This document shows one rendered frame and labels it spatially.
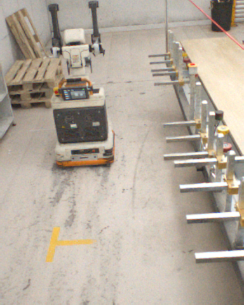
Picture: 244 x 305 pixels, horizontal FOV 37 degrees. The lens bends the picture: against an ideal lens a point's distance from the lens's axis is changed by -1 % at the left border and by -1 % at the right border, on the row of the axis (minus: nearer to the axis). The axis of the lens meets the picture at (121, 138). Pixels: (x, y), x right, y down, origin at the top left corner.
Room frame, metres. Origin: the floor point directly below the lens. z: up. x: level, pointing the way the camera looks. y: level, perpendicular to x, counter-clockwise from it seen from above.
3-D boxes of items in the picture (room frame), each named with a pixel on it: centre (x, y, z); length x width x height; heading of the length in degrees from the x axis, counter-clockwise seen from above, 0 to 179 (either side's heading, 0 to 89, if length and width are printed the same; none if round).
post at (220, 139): (1.91, -0.59, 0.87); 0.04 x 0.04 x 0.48; 87
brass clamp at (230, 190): (1.63, -0.57, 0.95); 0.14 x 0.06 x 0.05; 177
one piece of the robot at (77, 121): (3.63, 0.41, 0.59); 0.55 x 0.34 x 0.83; 88
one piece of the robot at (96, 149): (3.39, 0.39, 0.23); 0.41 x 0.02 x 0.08; 88
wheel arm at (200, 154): (2.12, -0.49, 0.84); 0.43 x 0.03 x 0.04; 87
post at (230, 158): (1.66, -0.57, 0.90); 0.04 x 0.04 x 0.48; 87
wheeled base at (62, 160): (3.72, 0.40, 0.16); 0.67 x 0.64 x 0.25; 178
